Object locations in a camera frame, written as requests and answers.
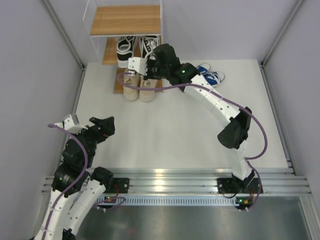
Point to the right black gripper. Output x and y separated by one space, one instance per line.
149 63

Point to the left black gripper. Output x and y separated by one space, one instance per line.
107 128

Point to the black white sneaker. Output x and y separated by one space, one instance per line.
147 44
125 48

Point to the beige lace sneaker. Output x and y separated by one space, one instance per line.
130 94
145 93

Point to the blue canvas sneaker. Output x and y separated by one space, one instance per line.
214 78
203 68

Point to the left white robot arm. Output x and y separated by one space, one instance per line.
73 189

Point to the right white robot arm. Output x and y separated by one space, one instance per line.
235 122

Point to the wooden three-tier shoe shelf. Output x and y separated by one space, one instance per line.
106 20

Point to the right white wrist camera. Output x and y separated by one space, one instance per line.
137 65

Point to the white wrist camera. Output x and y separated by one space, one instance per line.
71 124
137 65

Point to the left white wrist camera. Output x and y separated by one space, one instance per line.
71 124

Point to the slotted grey cable duct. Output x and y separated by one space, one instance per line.
216 201

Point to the left aluminium frame post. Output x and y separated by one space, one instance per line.
62 32

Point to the aluminium frame post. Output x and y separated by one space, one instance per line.
288 21
62 32

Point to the right aluminium frame post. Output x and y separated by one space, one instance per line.
288 21

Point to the aluminium mounting rail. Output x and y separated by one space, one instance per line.
278 182

